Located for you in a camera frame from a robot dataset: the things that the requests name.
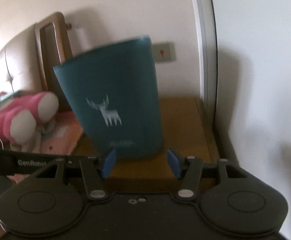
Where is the wooden headboard frame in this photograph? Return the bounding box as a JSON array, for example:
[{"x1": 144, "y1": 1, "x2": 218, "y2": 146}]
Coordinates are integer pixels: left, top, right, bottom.
[{"x1": 34, "y1": 11, "x2": 74, "y2": 92}]

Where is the pink bedsheet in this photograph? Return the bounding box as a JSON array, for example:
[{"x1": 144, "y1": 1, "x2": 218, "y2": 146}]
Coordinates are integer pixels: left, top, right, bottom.
[{"x1": 39, "y1": 111, "x2": 83, "y2": 155}]

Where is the white door frame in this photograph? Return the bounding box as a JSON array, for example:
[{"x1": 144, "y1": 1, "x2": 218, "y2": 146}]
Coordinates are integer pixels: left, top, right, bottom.
[{"x1": 187, "y1": 0, "x2": 219, "y2": 128}]

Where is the pink plush toy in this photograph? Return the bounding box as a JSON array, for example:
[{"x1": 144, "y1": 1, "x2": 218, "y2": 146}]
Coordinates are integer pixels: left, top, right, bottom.
[{"x1": 0, "y1": 92, "x2": 59, "y2": 153}]

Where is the padded beige headboard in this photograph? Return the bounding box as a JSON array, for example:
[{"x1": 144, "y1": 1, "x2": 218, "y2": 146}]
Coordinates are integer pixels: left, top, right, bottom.
[{"x1": 0, "y1": 25, "x2": 43, "y2": 94}]

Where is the teal trash bin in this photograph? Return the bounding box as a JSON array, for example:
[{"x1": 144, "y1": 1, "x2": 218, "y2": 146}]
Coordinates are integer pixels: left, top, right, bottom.
[{"x1": 53, "y1": 36, "x2": 163, "y2": 158}]

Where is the beige wall switch plate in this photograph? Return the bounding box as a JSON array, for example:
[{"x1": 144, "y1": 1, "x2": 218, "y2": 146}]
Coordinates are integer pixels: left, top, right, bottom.
[{"x1": 152, "y1": 42, "x2": 177, "y2": 63}]

